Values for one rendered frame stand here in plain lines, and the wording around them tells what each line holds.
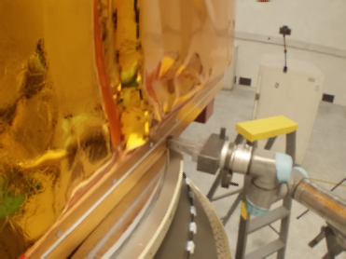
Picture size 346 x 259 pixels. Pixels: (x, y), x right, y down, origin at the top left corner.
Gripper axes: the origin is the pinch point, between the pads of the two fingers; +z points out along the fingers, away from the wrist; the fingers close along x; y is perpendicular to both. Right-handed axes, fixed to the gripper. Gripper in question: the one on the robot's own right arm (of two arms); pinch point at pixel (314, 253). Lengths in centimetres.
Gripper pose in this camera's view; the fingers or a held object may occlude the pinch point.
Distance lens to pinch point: 108.5
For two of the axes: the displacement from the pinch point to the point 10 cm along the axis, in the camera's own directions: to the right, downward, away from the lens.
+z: -4.5, 7.8, 4.4
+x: 3.9, -2.7, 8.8
